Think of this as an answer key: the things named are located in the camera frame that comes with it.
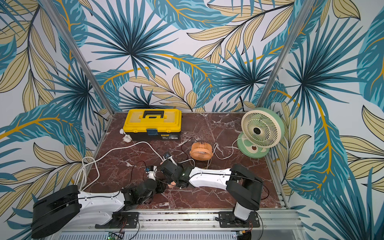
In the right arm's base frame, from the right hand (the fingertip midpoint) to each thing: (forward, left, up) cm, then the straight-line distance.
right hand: (169, 169), depth 84 cm
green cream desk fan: (+14, -52, +17) cm, 56 cm away
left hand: (-5, +2, -5) cm, 7 cm away
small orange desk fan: (+8, -18, +5) cm, 21 cm away
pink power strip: (-7, -2, -5) cm, 9 cm away
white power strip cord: (+9, +47, -5) cm, 48 cm away
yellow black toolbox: (+26, +16, +9) cm, 32 cm away
